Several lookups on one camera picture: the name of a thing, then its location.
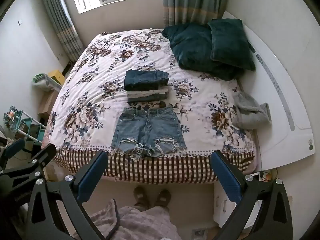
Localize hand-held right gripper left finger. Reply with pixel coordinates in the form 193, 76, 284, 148
25, 151, 108, 240

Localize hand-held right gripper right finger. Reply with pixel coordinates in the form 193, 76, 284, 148
211, 151, 293, 240

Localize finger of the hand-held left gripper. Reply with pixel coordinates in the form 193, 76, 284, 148
0, 138, 26, 165
0, 143, 57, 178

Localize ripped denim shorts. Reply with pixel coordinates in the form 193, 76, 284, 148
111, 107, 187, 158

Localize folded blue-grey pants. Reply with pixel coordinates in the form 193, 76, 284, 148
127, 94, 168, 103

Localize teal and white rack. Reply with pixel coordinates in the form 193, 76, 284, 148
3, 106, 47, 145

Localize white nightstand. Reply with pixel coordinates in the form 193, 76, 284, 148
214, 172, 275, 230

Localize grey slipper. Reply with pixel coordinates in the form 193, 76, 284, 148
133, 186, 150, 210
155, 189, 171, 212

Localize cardboard box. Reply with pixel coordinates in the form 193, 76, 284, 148
37, 90, 60, 123

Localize striped checked bed sheet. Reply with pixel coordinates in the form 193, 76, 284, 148
54, 149, 255, 184

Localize grey fleece garment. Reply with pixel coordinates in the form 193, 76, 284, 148
232, 92, 272, 130

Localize clear plastic bag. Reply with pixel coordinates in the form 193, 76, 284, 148
32, 73, 62, 92

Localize yellow box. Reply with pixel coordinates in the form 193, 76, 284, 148
48, 69, 66, 85

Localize floral bed blanket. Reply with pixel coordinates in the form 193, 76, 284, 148
41, 28, 258, 159

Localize white headboard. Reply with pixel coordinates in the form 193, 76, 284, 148
221, 10, 316, 172

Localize folded dark blue jeans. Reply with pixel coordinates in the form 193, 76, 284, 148
124, 69, 170, 92

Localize green striped curtain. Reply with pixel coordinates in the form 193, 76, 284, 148
162, 0, 227, 27
37, 0, 84, 63

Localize large dark teal pillow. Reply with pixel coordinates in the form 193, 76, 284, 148
162, 23, 244, 82

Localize small dark teal pillow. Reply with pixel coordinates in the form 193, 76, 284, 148
207, 18, 256, 71

